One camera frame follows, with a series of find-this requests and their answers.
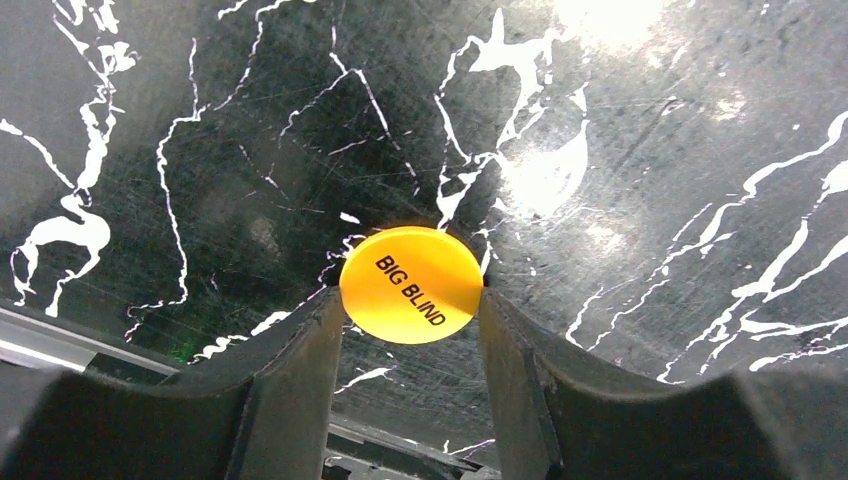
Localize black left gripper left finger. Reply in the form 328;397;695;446
1;288;344;479

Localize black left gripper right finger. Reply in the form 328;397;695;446
478;290;847;479

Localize yellow dealer button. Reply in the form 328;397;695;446
339;226;484;345

